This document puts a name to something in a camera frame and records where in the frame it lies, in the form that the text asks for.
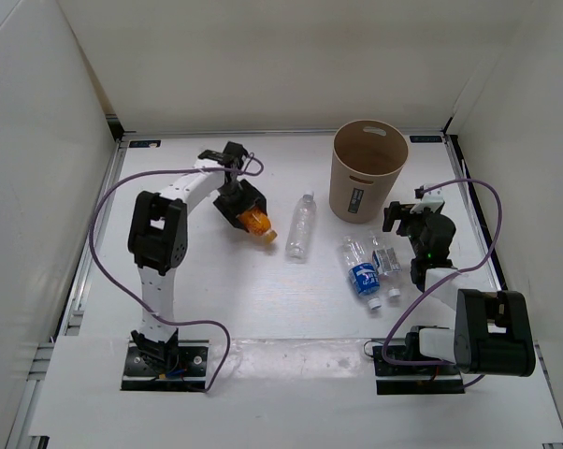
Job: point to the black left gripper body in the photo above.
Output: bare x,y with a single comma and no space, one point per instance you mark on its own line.
236,198

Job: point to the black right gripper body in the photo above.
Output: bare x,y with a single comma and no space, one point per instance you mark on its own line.
411,224

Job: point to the orange plastic bottle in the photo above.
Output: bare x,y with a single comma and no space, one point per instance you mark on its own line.
257,223

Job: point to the clear plastic bottle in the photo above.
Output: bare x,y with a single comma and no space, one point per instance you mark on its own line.
301,228

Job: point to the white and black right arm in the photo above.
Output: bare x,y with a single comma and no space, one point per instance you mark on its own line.
492,334

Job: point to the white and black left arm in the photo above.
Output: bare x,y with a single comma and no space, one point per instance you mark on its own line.
158,240

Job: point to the beige round waste bin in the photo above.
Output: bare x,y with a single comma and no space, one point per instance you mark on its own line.
367,158

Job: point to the clear bottle with white label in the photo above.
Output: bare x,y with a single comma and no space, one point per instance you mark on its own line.
384,259

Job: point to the clear bottle with blue label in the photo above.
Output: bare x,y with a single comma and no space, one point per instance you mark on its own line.
361,274

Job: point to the dark XDOF logo sticker right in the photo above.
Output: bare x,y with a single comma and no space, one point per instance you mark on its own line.
425,139

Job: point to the dark logo sticker left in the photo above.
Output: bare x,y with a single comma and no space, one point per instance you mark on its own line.
144,144

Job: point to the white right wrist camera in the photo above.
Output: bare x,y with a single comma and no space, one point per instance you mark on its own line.
429,199

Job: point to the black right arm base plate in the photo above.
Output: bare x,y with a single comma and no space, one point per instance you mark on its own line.
397,380

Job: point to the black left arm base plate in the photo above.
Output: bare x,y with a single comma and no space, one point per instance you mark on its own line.
187,372

